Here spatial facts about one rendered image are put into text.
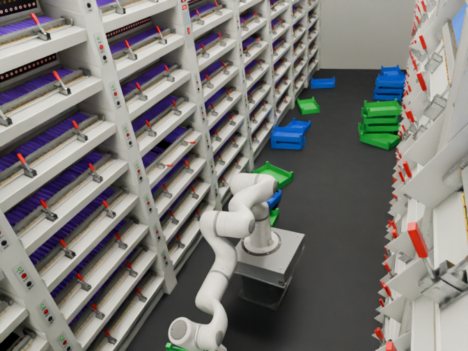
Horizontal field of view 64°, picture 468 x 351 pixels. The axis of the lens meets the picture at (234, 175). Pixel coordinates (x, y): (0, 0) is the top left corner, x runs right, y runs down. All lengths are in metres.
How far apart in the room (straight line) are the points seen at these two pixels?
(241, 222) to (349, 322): 0.99
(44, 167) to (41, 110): 0.21
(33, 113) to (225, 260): 0.88
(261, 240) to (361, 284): 0.71
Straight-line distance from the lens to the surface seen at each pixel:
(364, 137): 3.74
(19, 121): 1.44
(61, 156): 1.57
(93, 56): 1.67
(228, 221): 1.47
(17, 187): 1.47
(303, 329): 2.17
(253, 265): 1.94
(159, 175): 2.06
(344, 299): 2.30
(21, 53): 1.45
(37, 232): 1.56
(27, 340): 1.74
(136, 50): 1.98
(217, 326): 1.29
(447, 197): 0.56
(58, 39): 1.55
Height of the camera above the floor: 1.79
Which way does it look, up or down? 33 degrees down
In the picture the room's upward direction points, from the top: 8 degrees counter-clockwise
